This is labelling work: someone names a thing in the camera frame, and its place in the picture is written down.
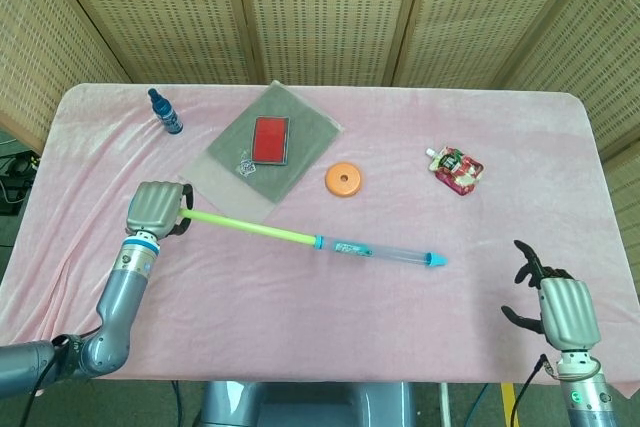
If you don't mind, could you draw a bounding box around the white table leg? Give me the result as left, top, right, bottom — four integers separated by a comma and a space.
438, 381, 452, 427

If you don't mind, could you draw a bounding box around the black equipment with cables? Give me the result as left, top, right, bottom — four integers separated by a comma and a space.
0, 144, 42, 218

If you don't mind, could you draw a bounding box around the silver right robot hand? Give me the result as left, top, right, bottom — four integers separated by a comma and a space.
501, 240, 602, 351

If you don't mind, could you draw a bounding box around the grey robot torso base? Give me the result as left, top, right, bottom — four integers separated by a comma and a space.
199, 380, 416, 427

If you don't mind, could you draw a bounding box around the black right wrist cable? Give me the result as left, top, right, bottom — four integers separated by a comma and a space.
508, 354, 550, 427

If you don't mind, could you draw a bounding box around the green and clear stick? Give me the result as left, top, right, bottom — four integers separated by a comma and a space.
178, 206, 321, 249

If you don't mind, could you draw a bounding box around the orange plastic disc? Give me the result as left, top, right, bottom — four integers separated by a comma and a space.
324, 161, 365, 197

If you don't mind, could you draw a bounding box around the blue spray bottle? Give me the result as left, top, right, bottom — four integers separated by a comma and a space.
146, 87, 184, 137

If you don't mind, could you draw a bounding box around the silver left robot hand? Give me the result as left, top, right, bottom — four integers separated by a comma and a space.
124, 180, 196, 243

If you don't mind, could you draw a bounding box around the pink tablecloth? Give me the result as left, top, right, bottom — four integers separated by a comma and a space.
0, 82, 640, 398

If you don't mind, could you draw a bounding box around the red drink pouch white spout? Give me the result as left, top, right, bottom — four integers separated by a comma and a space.
424, 145, 486, 197

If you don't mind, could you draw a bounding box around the red flat rectangular case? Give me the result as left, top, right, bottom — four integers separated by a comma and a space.
249, 115, 291, 167

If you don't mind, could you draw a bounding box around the clear bag with grey cloth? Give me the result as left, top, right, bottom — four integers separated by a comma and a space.
178, 79, 346, 218

